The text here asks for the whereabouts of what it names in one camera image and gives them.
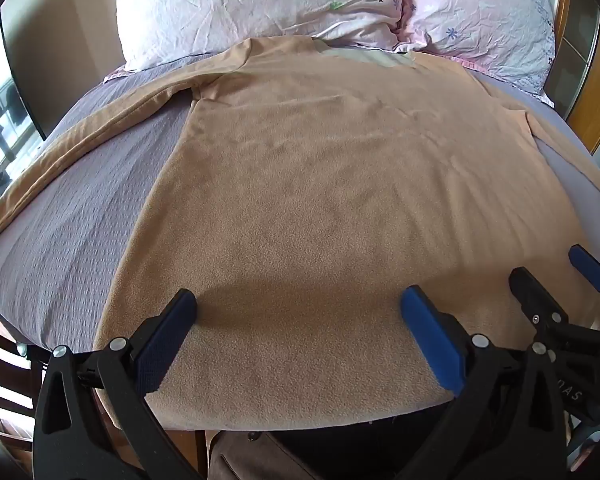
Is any brown cloth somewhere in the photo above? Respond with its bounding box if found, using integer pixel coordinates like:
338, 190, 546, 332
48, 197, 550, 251
206, 429, 316, 480

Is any window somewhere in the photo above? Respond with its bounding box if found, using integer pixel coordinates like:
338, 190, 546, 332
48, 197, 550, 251
0, 82, 38, 203

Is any wooden headboard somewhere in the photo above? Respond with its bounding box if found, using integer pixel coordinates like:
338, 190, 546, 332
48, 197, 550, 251
550, 0, 600, 156

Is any pink floral pillow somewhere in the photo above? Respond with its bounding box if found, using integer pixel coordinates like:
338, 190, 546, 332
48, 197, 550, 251
399, 0, 557, 107

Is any white floral pillow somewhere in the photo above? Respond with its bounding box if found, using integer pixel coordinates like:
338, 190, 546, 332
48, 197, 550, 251
116, 0, 409, 72

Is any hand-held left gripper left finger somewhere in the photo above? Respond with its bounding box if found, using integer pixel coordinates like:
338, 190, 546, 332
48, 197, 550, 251
32, 288, 198, 480

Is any tan long sleeve shirt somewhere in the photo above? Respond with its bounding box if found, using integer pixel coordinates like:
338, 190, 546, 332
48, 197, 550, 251
0, 36, 600, 433

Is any dark wooden chair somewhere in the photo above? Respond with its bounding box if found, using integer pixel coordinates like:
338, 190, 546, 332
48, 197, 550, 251
0, 295, 48, 466

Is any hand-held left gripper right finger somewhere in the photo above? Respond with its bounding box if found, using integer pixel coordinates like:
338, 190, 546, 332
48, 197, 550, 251
400, 285, 567, 480

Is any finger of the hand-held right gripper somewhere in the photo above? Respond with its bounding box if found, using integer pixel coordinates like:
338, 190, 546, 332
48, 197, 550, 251
568, 244, 600, 328
509, 267, 600, 348

